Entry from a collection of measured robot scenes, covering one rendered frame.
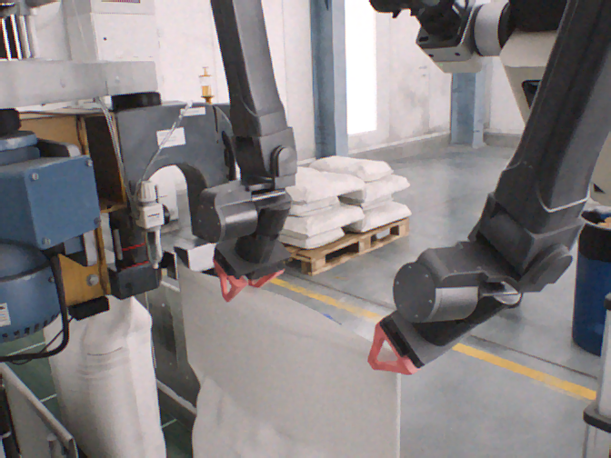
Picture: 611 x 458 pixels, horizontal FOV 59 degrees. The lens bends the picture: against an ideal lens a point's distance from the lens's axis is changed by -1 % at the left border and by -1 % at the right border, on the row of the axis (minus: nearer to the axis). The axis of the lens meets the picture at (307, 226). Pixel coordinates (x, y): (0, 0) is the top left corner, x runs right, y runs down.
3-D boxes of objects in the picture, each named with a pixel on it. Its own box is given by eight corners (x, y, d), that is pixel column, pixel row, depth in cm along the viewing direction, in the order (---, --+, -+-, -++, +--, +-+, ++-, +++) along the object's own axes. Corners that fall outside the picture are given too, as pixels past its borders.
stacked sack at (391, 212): (415, 219, 457) (415, 202, 453) (363, 239, 413) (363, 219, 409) (374, 212, 487) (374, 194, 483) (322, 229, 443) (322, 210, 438)
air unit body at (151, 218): (175, 265, 97) (165, 180, 93) (151, 273, 94) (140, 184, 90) (162, 260, 101) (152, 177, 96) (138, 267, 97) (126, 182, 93)
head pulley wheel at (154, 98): (171, 104, 102) (169, 91, 101) (126, 109, 96) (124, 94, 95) (146, 104, 108) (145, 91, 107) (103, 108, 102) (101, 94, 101)
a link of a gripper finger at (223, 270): (202, 288, 86) (214, 245, 80) (238, 275, 91) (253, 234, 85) (225, 319, 83) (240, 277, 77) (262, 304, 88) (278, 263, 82)
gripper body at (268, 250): (211, 253, 81) (222, 215, 77) (265, 236, 88) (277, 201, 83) (235, 283, 78) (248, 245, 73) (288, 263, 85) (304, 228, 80)
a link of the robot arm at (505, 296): (537, 297, 54) (511, 248, 57) (492, 301, 50) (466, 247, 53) (488, 327, 59) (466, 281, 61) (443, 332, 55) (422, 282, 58)
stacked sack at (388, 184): (414, 191, 451) (414, 174, 447) (361, 208, 406) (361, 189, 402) (372, 184, 481) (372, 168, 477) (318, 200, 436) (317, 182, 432)
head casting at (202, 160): (243, 233, 115) (231, 87, 106) (135, 265, 98) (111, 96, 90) (167, 211, 135) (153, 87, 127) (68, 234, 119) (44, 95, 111)
